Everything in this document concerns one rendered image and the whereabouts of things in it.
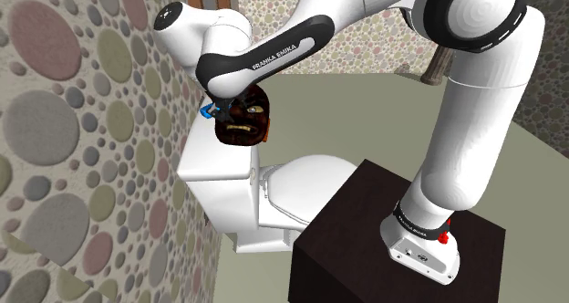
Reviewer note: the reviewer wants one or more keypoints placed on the brown wooden post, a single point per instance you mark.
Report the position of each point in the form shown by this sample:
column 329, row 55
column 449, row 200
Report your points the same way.
column 436, row 67

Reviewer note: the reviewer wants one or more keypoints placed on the white toilet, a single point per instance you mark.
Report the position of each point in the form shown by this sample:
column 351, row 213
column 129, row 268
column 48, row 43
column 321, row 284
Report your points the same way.
column 222, row 159

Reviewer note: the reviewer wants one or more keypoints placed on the dark brown face mask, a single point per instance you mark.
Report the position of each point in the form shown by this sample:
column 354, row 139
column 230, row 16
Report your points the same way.
column 246, row 124

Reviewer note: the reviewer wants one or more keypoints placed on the dark robot stand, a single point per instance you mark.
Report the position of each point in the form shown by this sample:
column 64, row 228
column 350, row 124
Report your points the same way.
column 346, row 231

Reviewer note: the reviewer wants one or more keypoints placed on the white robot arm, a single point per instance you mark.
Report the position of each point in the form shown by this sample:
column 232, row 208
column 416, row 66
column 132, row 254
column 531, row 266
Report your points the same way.
column 480, row 115

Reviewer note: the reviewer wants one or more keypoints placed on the small blue object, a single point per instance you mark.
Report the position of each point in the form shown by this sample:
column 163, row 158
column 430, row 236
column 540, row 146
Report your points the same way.
column 205, row 111

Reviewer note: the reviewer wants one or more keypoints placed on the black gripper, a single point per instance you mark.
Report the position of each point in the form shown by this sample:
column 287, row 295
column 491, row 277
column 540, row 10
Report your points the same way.
column 221, row 106

